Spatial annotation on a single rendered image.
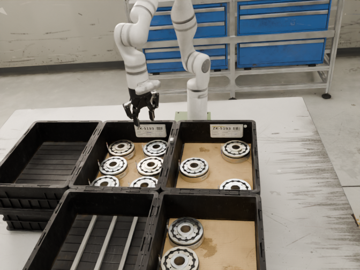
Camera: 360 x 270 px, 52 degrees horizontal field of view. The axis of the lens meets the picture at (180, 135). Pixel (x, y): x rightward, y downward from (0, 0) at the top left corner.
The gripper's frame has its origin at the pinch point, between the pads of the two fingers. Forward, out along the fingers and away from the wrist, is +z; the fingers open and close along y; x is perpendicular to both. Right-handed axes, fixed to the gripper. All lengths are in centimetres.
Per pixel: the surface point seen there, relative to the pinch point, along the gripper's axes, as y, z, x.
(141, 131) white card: -3.3, 11.6, -10.2
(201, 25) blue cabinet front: -134, 28, -131
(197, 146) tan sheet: -17.8, 17.2, 7.1
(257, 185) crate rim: -10.0, 7.3, 45.5
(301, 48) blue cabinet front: -197, 53, -79
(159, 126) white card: -8.7, 9.3, -5.0
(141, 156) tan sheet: 2.4, 17.2, -3.1
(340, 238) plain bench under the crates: -30, 30, 64
